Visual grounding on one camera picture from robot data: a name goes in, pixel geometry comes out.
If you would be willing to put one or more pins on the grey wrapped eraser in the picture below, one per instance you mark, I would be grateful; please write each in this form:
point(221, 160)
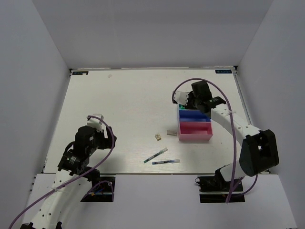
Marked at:
point(172, 133)

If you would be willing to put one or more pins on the small beige eraser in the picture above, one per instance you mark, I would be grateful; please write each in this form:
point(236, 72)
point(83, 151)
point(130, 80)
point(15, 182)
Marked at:
point(158, 137)

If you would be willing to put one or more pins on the blue gel pen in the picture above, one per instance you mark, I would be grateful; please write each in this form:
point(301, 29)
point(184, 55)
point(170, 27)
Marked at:
point(166, 162)

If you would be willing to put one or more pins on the three-compartment colour container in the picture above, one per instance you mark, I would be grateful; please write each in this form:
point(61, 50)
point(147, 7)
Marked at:
point(193, 126)

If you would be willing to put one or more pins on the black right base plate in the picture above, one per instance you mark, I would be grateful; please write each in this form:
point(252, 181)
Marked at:
point(212, 192)

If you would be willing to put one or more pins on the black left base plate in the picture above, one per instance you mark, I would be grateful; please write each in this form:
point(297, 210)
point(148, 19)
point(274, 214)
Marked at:
point(102, 190)

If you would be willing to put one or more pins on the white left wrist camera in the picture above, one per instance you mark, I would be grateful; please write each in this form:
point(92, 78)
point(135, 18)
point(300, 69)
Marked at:
point(95, 122)

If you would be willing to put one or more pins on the corner label sticker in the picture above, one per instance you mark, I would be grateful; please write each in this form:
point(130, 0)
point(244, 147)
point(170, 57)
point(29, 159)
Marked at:
point(223, 71)
point(80, 73)

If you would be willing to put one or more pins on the green gel pen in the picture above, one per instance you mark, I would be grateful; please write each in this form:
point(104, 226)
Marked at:
point(156, 155)

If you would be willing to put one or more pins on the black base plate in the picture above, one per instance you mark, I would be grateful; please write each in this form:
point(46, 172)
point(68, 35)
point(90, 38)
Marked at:
point(102, 190)
point(212, 192)

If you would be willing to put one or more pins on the right corner label sticker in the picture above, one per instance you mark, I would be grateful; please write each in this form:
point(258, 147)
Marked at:
point(223, 71)

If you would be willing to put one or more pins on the left corner label sticker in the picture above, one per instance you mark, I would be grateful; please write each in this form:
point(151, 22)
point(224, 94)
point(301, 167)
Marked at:
point(80, 73)

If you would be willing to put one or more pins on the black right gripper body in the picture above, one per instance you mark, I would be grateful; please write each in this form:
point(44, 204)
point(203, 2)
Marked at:
point(193, 101)

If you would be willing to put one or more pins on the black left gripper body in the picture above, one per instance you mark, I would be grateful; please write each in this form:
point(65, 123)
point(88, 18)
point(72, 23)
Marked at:
point(100, 141)

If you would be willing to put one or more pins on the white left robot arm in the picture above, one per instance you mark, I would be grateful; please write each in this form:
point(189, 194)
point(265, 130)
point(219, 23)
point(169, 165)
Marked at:
point(74, 179)

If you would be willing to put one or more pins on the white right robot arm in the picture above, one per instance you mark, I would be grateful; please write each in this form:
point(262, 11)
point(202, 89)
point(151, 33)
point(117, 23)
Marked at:
point(258, 148)

